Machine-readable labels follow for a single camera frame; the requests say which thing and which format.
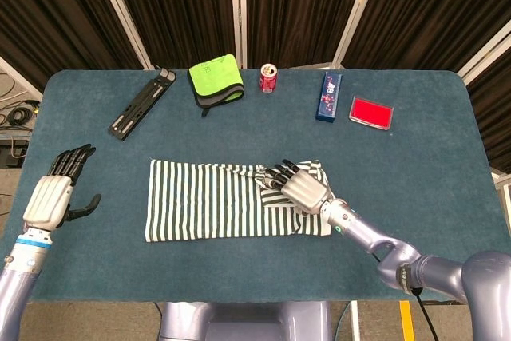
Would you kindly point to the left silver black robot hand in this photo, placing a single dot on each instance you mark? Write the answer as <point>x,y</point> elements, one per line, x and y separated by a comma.
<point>48,201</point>

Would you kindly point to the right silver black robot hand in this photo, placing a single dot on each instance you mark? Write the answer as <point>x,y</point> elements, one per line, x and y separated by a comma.
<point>305,191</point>

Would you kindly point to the green white striped T-shirt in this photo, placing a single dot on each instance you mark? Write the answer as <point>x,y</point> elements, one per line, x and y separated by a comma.
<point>199,201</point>

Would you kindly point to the blue printed carton box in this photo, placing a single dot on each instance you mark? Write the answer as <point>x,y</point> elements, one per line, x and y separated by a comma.
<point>329,97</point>

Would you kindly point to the red stamp pad case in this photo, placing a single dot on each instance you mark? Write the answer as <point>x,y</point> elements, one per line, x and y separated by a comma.
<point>369,112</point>

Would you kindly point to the red soda can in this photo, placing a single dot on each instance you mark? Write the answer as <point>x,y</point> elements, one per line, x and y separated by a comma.
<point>268,83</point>

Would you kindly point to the black folding laptop stand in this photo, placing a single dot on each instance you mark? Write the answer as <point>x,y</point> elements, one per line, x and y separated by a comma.
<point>139,105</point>

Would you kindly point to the white table leg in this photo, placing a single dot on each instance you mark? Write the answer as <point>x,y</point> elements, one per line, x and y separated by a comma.
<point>355,323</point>

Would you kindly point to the grey-blue robot torso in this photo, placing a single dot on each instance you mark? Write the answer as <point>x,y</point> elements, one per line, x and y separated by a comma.
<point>239,321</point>

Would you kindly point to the green grey microfibre cloth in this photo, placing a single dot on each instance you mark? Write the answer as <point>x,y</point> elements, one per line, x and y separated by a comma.
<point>211,75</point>

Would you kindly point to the dark brown curtain panel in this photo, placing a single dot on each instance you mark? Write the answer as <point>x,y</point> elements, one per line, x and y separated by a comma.
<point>179,5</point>
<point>48,9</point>
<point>495,117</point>
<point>299,5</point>
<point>439,5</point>

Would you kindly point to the white metal rack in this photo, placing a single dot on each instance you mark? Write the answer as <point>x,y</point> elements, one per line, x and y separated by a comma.
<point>505,186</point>

